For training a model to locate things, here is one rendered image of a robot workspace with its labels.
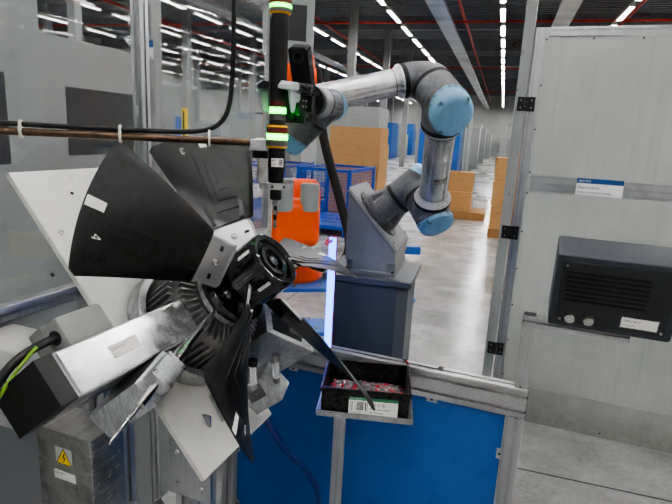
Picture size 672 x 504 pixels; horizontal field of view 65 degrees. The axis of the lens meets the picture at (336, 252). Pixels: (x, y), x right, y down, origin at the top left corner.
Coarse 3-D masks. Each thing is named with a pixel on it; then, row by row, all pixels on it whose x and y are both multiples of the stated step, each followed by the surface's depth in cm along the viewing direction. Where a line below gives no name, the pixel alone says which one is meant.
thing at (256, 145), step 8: (256, 144) 106; (264, 144) 106; (256, 152) 106; (264, 152) 106; (264, 160) 107; (264, 168) 107; (264, 176) 107; (264, 184) 107; (272, 184) 106; (280, 184) 107; (288, 184) 108
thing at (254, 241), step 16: (256, 240) 101; (272, 240) 105; (256, 256) 98; (288, 256) 107; (240, 272) 99; (256, 272) 97; (272, 272) 100; (288, 272) 105; (208, 288) 101; (224, 288) 102; (240, 288) 100; (256, 288) 99; (272, 288) 99; (224, 304) 101; (240, 304) 103; (256, 304) 103
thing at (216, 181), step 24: (168, 144) 113; (192, 144) 115; (216, 144) 117; (168, 168) 111; (192, 168) 112; (216, 168) 113; (240, 168) 116; (192, 192) 110; (216, 192) 111; (240, 192) 112; (216, 216) 109; (240, 216) 109
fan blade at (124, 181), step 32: (128, 160) 86; (96, 192) 81; (128, 192) 85; (160, 192) 89; (96, 224) 81; (128, 224) 85; (160, 224) 88; (192, 224) 93; (96, 256) 81; (128, 256) 85; (160, 256) 90; (192, 256) 94
